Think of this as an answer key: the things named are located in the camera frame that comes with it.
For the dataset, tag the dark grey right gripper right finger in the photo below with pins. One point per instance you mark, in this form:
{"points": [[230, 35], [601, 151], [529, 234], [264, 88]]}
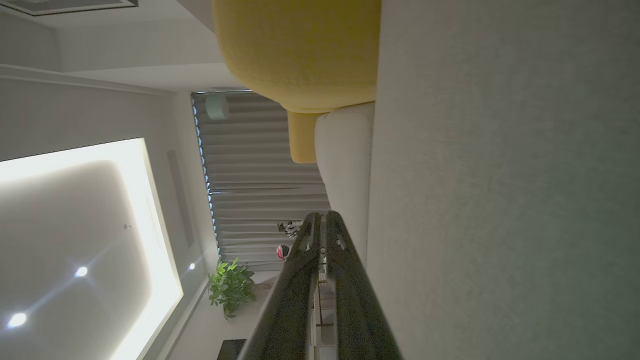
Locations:
{"points": [[357, 310]]}

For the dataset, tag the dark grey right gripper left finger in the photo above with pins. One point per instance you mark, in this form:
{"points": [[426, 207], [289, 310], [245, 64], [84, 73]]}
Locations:
{"points": [[287, 310]]}

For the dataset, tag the white shelf unit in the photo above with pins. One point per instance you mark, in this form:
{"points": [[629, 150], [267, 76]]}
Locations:
{"points": [[325, 322]]}

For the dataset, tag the red round toy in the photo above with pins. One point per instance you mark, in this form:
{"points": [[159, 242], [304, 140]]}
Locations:
{"points": [[282, 251]]}

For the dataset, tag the green potted plant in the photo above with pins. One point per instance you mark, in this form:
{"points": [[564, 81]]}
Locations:
{"points": [[231, 287]]}

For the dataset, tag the dark flat object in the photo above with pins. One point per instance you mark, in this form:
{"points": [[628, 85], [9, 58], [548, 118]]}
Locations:
{"points": [[231, 350]]}

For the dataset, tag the black and white toy figure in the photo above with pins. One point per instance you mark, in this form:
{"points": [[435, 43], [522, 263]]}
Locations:
{"points": [[290, 228]]}

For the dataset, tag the grey pleated curtain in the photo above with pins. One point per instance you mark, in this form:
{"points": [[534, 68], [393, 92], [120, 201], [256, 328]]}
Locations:
{"points": [[255, 175]]}

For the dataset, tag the pale sofa back cushion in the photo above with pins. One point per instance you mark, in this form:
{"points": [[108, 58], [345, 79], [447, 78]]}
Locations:
{"points": [[345, 165]]}

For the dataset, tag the small yellow cushion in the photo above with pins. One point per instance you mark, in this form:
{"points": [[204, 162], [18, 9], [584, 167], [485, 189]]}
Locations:
{"points": [[301, 137]]}

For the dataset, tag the grey fabric sofa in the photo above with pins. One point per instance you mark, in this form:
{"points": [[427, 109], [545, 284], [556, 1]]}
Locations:
{"points": [[500, 190]]}

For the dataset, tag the large yellow cushion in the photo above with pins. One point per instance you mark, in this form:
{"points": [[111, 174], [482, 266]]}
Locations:
{"points": [[300, 45]]}

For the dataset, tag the ceiling air vent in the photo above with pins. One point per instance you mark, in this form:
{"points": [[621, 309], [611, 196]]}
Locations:
{"points": [[65, 5]]}

